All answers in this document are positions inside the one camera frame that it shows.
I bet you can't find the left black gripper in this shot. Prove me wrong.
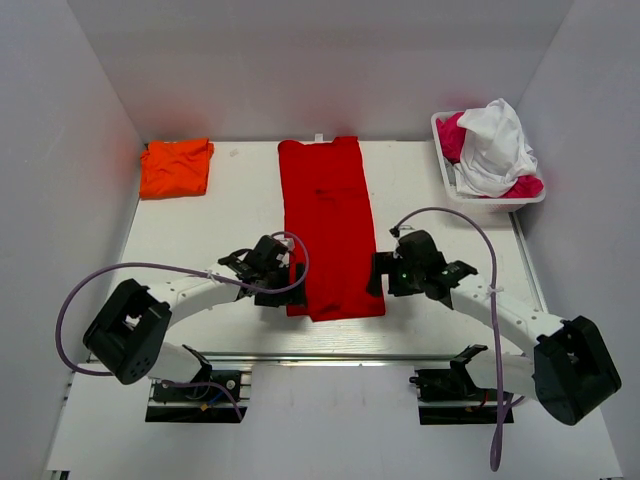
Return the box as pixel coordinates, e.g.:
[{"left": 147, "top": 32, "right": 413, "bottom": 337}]
[{"left": 255, "top": 262, "right": 308, "bottom": 307}]

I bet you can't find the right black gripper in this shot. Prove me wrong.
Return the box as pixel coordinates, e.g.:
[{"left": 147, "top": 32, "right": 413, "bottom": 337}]
[{"left": 366, "top": 251, "right": 425, "bottom": 298}]

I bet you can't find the red t-shirt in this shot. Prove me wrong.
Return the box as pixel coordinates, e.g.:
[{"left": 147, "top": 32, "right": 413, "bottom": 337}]
[{"left": 278, "top": 137, "right": 386, "bottom": 322}]

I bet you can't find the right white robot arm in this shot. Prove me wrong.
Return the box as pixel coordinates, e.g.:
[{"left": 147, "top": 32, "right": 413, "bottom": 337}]
[{"left": 367, "top": 230, "right": 622, "bottom": 426}]

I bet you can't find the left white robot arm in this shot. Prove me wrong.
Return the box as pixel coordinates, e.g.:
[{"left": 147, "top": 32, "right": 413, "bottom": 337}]
[{"left": 83, "top": 232, "right": 309, "bottom": 399}]

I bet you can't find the white plastic basket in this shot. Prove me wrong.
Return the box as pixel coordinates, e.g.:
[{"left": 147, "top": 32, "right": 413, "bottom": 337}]
[{"left": 431, "top": 111, "right": 546, "bottom": 214}]

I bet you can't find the pink t-shirt in basket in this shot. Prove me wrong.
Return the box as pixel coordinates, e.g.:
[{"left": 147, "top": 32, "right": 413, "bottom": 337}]
[{"left": 436, "top": 111, "right": 544, "bottom": 198}]

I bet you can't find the white t-shirt in basket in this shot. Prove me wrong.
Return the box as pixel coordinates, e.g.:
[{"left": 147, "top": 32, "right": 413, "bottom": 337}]
[{"left": 454, "top": 98, "right": 538, "bottom": 198}]

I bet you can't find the folded orange t-shirt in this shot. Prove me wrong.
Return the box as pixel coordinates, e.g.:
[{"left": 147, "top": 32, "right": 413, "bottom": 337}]
[{"left": 139, "top": 138, "right": 215, "bottom": 200}]

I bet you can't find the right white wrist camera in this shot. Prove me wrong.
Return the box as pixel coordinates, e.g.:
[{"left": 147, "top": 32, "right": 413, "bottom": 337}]
[{"left": 389, "top": 225, "right": 404, "bottom": 258}]

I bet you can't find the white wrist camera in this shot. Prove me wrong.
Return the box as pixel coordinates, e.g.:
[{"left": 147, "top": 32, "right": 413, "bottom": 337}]
[
  {"left": 389, "top": 225, "right": 404, "bottom": 258},
  {"left": 277, "top": 238, "right": 295, "bottom": 265}
]

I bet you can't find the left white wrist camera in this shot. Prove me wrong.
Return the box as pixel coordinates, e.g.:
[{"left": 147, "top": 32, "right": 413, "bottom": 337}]
[{"left": 277, "top": 238, "right": 295, "bottom": 265}]

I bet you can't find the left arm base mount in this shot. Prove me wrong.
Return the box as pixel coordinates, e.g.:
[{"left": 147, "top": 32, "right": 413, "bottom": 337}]
[{"left": 145, "top": 357, "right": 251, "bottom": 424}]

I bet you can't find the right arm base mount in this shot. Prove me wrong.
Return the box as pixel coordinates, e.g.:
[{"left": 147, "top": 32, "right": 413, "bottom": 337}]
[{"left": 409, "top": 345, "right": 498, "bottom": 426}]

